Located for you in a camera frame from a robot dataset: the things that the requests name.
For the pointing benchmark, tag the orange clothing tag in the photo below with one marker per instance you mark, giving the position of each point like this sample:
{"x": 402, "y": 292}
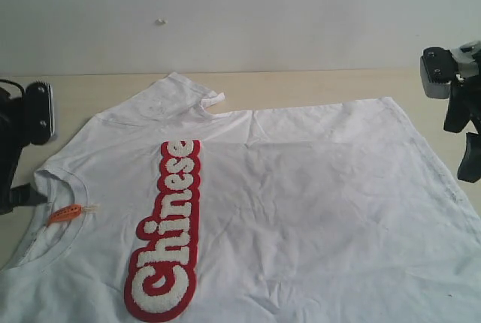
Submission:
{"x": 71, "y": 212}

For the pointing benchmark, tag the white t-shirt with red lettering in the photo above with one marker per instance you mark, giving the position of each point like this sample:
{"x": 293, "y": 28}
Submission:
{"x": 331, "y": 213}

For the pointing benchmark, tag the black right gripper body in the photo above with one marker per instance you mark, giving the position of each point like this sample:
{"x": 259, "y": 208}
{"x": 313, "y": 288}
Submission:
{"x": 464, "y": 105}

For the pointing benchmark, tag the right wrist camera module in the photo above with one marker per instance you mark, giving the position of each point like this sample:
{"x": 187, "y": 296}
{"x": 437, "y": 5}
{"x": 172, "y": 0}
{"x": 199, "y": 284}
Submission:
{"x": 440, "y": 68}

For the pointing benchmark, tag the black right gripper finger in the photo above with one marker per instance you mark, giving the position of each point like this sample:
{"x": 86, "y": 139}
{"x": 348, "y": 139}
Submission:
{"x": 469, "y": 169}

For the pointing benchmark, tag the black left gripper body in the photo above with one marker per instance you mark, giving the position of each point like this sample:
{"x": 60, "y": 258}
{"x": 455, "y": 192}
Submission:
{"x": 13, "y": 139}

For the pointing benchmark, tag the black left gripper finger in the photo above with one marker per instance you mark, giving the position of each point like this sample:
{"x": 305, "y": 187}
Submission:
{"x": 25, "y": 196}

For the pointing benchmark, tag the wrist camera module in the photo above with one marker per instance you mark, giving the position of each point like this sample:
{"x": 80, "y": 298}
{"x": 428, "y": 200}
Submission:
{"x": 440, "y": 68}
{"x": 40, "y": 114}

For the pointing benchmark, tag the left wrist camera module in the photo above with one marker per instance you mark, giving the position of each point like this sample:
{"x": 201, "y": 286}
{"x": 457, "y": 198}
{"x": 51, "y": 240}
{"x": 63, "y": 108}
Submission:
{"x": 40, "y": 114}

